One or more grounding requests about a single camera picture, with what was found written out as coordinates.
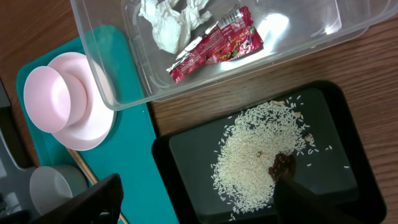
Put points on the small pink bowl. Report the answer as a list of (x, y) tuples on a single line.
[(53, 100)]

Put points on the crumpled white tissue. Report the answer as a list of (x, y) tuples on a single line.
[(171, 30)]

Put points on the large white round plate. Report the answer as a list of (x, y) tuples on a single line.
[(97, 120)]

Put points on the brown food scrap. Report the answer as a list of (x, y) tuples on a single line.
[(283, 165)]

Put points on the white paper cup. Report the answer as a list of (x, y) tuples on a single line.
[(49, 188)]

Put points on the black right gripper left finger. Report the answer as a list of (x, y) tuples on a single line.
[(64, 214)]

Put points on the pile of white rice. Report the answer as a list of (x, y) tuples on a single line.
[(248, 148)]

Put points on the clear plastic waste bin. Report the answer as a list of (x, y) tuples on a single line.
[(141, 51)]

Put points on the red snack wrapper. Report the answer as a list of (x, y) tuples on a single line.
[(231, 37)]

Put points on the grey round bowl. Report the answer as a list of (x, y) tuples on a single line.
[(76, 181)]

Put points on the left wooden chopstick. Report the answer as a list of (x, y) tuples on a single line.
[(87, 174)]

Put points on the black plastic tray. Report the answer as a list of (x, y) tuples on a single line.
[(335, 168)]

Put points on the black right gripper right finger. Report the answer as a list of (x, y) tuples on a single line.
[(295, 204)]

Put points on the teal plastic serving tray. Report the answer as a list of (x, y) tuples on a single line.
[(127, 148)]

